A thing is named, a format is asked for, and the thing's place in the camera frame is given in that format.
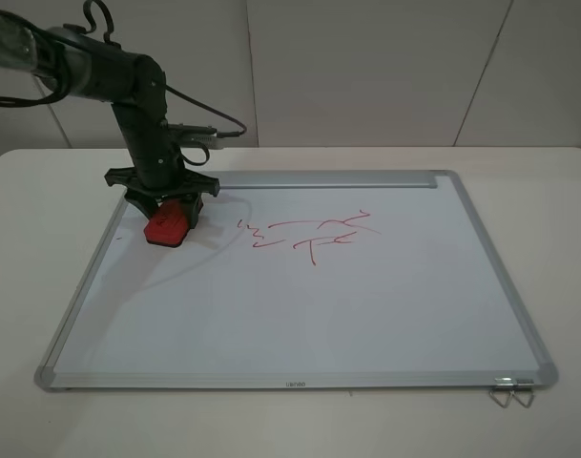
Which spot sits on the white board with aluminium frame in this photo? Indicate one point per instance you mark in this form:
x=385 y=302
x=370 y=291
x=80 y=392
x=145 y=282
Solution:
x=303 y=280

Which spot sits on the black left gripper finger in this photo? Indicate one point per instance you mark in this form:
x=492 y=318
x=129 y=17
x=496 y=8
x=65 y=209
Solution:
x=148 y=206

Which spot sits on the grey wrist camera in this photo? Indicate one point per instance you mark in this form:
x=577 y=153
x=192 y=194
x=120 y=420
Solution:
x=186 y=136

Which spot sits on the metal binder clip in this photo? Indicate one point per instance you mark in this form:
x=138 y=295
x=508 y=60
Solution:
x=502 y=391
x=523 y=393

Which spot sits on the red whiteboard eraser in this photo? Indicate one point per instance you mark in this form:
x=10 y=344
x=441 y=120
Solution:
x=168 y=226

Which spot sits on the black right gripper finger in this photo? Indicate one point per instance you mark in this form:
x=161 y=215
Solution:
x=193 y=206

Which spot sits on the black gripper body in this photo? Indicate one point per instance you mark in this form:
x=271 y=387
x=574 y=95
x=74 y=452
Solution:
x=158 y=169

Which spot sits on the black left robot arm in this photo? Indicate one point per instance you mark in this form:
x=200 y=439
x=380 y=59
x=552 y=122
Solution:
x=70 y=63

